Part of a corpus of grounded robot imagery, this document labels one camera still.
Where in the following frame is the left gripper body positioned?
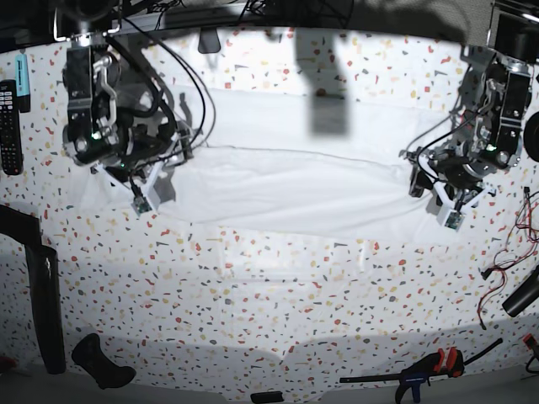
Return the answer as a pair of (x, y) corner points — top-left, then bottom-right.
(403, 149), (496, 227)

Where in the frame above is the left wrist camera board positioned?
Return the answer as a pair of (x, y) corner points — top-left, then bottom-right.
(443, 210), (465, 231)

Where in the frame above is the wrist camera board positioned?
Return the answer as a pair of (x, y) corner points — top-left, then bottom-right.
(131, 196), (152, 217)
(443, 210), (465, 231)

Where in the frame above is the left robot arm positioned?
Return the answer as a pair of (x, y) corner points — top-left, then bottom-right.
(401, 1), (538, 231)

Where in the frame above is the red black wire bundle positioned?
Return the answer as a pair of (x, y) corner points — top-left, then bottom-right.
(475, 187), (539, 332)

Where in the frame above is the teal highlighter marker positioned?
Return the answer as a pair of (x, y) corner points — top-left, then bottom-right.
(15, 54), (31, 114)

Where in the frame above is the small black rectangular device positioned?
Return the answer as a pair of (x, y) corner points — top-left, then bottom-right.
(250, 391), (284, 404)

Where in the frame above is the black round object right edge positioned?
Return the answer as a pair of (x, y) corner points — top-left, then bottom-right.
(523, 112), (539, 162)

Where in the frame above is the terrazzo pattern table cloth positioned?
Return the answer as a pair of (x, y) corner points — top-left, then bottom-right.
(1, 28), (538, 402)

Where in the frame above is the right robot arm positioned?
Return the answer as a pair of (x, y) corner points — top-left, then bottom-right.
(51, 1), (202, 215)

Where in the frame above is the black orange bar clamp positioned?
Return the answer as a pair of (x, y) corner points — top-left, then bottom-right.
(339, 338), (503, 404)

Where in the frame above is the black cylinder tube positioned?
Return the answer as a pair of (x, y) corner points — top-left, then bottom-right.
(502, 267), (538, 317)

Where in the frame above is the dark phone at table top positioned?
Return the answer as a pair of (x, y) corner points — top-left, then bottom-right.
(198, 28), (221, 55)

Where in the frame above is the black TV remote control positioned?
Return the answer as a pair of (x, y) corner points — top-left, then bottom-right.
(0, 79), (24, 176)

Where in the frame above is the white T-shirt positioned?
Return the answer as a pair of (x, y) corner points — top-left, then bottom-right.
(69, 86), (462, 243)

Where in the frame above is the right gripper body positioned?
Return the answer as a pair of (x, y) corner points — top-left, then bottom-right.
(92, 121), (195, 211)

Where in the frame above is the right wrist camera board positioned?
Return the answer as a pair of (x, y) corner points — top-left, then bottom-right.
(131, 196), (152, 217)

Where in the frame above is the black L-shaped bracket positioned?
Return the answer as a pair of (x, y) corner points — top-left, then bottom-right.
(1, 205), (67, 375)

